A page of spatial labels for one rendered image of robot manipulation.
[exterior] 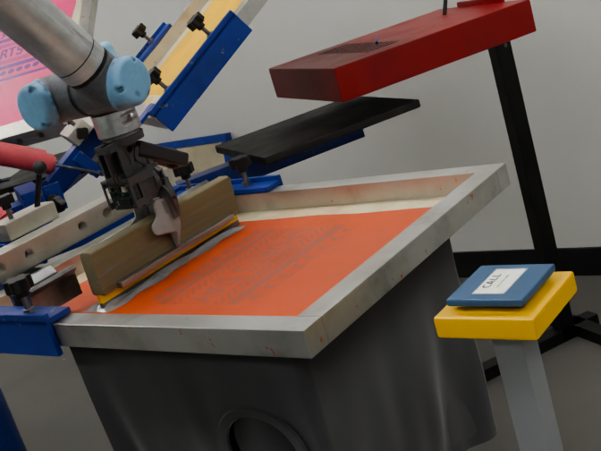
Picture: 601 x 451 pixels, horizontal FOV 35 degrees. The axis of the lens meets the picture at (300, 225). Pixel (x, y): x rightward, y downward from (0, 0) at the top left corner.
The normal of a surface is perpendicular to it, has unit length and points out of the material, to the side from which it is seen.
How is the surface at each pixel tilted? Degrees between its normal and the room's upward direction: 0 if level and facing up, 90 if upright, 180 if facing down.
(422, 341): 91
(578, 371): 0
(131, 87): 90
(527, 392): 90
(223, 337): 90
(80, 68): 117
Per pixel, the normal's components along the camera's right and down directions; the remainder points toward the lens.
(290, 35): -0.57, 0.39
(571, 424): -0.28, -0.92
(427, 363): 0.83, -0.07
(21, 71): -0.29, -0.61
